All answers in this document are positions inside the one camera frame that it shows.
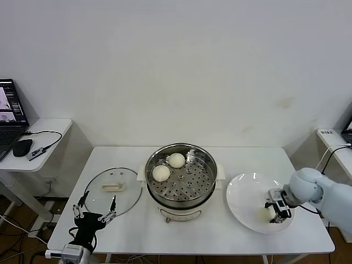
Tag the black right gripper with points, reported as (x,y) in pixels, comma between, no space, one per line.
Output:
(284,211)

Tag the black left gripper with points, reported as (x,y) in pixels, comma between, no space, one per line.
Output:
(89,224)

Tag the white steamed baozi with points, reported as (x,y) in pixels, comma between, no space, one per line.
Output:
(262,214)
(161,173)
(176,160)

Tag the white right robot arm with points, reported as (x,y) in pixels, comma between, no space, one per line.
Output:
(330,198)

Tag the perforated stainless steamer basket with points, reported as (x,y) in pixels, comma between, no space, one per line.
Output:
(199,181)

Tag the white round plate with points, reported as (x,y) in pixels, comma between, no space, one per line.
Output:
(242,192)

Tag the small grey external drive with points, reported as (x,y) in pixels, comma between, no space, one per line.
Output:
(35,154)

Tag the cream electric cooker base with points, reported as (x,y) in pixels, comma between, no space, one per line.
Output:
(178,214)

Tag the white side table with label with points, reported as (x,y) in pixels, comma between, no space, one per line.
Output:
(343,162)

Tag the white side table with laptop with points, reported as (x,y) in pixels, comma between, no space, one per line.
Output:
(52,126)

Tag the black computer mouse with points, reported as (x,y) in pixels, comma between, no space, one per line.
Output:
(22,148)

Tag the small printed label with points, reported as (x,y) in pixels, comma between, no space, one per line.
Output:
(326,132)

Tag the black laptop with lit screen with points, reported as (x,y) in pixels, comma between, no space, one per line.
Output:
(8,134)

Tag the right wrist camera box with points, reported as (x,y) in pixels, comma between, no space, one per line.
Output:
(276,196)

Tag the white wall outlet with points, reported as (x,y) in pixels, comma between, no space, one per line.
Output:
(50,181)

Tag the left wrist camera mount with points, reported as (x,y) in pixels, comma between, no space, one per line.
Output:
(72,250)

